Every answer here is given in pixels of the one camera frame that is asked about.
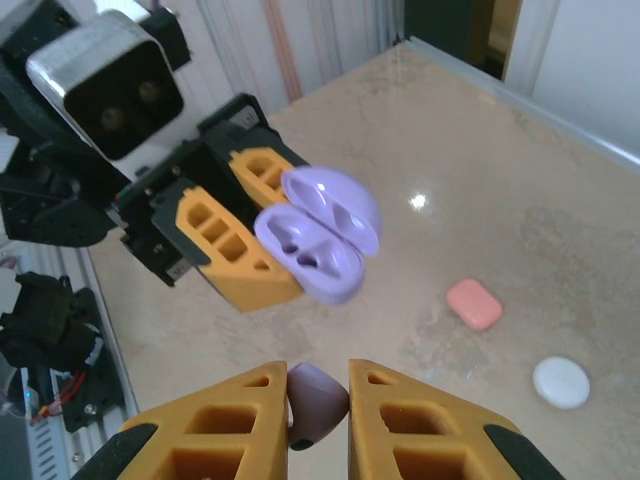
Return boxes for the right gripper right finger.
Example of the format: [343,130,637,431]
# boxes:
[348,358,569,480]

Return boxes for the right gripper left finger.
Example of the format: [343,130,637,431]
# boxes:
[77,360,291,480]

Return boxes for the purple earbud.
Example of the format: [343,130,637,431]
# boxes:
[285,362,350,451]

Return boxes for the purple earbud charging case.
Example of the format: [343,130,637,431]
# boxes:
[253,166,384,306]

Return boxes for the pink earbud charging case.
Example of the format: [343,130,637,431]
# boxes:
[446,278,504,332]

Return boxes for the white earbud charging case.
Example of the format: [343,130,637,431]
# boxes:
[532,356,591,411]

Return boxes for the brown wooden door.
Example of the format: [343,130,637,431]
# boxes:
[469,0,524,84]

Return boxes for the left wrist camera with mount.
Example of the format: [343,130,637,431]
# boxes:
[24,7,201,177]

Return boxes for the aluminium mounting rail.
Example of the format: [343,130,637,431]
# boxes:
[19,244,144,480]

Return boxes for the aluminium table edge rail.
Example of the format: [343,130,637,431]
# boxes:
[404,35,640,174]

